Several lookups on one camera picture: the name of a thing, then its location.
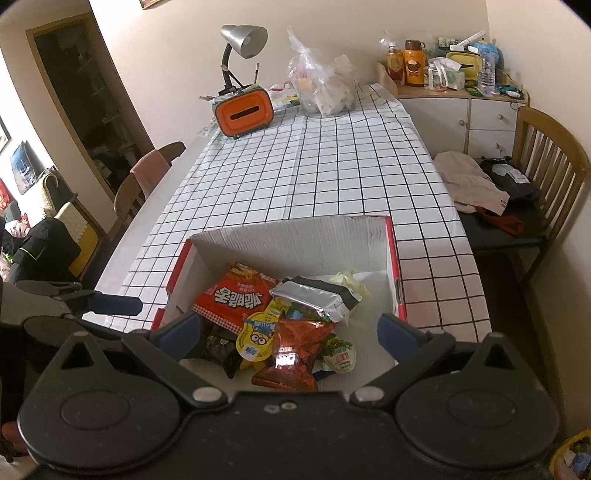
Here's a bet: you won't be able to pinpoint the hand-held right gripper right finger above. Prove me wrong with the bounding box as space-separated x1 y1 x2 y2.
350 312 519 408

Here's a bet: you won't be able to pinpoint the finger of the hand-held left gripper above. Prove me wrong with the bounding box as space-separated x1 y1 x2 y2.
65 288 143 317

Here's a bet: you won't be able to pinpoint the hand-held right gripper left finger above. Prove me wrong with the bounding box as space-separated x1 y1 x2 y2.
57 311 232 408

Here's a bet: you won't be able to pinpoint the dark green-print packet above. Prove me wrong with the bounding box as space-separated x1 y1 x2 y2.
200 323 242 380

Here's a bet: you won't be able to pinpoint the green jelly pouch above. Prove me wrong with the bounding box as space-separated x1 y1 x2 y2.
322 337 359 373

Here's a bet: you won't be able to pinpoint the red snack bag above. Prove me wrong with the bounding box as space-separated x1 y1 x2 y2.
192 263 282 334

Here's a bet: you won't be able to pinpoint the yellow cartoon jelly pouch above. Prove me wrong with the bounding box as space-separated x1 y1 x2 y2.
236 311 283 362

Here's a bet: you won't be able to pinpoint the silver and black snack packet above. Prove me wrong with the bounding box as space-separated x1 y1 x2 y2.
270 275 364 325

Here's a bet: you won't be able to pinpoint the shiny brown cookie bag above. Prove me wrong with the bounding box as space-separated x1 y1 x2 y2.
251 318 337 392

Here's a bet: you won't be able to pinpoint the small yellow packet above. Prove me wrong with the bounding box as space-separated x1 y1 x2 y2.
270 298 297 320

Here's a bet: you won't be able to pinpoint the red and white cardboard box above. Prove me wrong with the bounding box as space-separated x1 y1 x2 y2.
151 215 409 394

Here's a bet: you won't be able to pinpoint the black jacket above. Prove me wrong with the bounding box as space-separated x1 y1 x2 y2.
9 217 82 283

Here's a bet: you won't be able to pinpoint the yellow cushioned chair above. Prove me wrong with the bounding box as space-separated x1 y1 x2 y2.
52 200 105 278

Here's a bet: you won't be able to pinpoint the curved-back wooden chair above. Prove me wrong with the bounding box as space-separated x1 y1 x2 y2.
113 141 186 228

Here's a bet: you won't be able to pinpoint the red cloth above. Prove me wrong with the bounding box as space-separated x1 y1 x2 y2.
475 207 525 237

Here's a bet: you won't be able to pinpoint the beige cloth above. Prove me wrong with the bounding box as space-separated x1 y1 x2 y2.
433 151 511 216

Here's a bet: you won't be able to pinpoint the white checkered tablecloth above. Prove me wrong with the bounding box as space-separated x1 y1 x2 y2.
95 82 491 343

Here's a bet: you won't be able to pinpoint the black bag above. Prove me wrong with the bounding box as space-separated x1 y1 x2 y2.
479 157 542 205

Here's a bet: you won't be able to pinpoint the dark wooden shelf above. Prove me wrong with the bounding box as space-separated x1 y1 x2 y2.
27 13 156 200

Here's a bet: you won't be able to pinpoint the yellow bin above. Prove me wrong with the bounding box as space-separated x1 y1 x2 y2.
549 429 591 480

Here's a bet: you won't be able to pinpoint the white cabinet with wooden top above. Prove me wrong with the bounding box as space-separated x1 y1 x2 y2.
397 69 532 163

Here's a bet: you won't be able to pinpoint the orange and teal tissue box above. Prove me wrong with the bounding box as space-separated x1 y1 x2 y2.
211 84 273 140

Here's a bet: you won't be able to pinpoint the slatted wooden chair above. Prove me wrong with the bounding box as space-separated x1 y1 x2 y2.
459 107 591 288

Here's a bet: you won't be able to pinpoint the flat printed packet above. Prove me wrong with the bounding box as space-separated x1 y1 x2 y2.
270 85 302 112

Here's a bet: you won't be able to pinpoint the clear plastic bag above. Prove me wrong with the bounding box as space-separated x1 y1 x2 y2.
286 25 359 117

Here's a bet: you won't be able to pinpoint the orange thermos bottle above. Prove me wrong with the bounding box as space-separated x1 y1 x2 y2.
404 40 427 88

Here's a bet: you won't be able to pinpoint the orange juice bottle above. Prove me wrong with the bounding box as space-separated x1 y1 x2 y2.
385 41 405 85

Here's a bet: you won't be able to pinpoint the clear water bottle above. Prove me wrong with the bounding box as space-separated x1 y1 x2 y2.
478 48 498 97

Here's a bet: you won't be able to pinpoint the silver desk lamp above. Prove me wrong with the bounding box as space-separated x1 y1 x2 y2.
219 24 269 92

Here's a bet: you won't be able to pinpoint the blue plastic pack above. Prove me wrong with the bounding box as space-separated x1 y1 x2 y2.
471 41 502 71

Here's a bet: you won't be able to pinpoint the white tube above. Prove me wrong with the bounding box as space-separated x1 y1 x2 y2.
450 30 486 50

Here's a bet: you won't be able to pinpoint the blue wall picture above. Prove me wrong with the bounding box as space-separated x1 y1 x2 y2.
9 141 38 195

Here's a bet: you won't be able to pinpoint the small white bag with handles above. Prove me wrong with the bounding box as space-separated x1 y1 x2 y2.
427 60 465 92

